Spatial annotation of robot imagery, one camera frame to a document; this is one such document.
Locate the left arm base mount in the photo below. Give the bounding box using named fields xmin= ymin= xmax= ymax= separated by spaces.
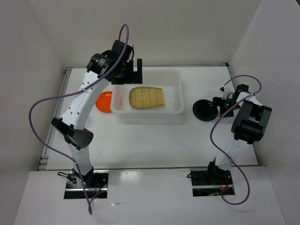
xmin=58 ymin=171 xmax=109 ymax=199

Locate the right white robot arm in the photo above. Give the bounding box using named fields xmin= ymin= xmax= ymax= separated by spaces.
xmin=205 ymin=84 xmax=272 ymax=185

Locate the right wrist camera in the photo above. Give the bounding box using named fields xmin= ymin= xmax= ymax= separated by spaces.
xmin=220 ymin=86 xmax=233 ymax=100

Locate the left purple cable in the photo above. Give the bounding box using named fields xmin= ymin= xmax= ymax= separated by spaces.
xmin=28 ymin=23 xmax=130 ymax=215

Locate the orange plastic plate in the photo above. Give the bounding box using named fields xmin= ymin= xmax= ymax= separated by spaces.
xmin=95 ymin=91 xmax=113 ymax=113

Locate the translucent plastic bin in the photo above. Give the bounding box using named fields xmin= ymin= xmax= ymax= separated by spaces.
xmin=111 ymin=68 xmax=185 ymax=120

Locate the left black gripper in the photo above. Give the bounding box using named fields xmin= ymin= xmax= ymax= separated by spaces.
xmin=112 ymin=59 xmax=143 ymax=85

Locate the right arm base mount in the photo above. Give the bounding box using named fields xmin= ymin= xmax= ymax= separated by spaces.
xmin=187 ymin=169 xmax=235 ymax=197

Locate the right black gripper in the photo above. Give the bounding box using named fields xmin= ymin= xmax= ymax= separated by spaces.
xmin=208 ymin=97 xmax=241 ymax=118

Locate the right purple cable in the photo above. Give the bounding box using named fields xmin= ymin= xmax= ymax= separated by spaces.
xmin=210 ymin=75 xmax=262 ymax=206

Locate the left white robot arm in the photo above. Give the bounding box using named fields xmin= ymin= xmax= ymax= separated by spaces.
xmin=51 ymin=40 xmax=143 ymax=188

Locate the black round plate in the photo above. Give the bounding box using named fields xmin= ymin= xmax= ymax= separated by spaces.
xmin=192 ymin=99 xmax=218 ymax=121

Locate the woven bamboo basket tray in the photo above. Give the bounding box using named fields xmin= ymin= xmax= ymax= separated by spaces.
xmin=128 ymin=86 xmax=165 ymax=110

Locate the purple cable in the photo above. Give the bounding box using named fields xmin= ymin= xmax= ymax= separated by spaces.
xmin=28 ymin=23 xmax=130 ymax=215
xmin=210 ymin=75 xmax=262 ymax=206

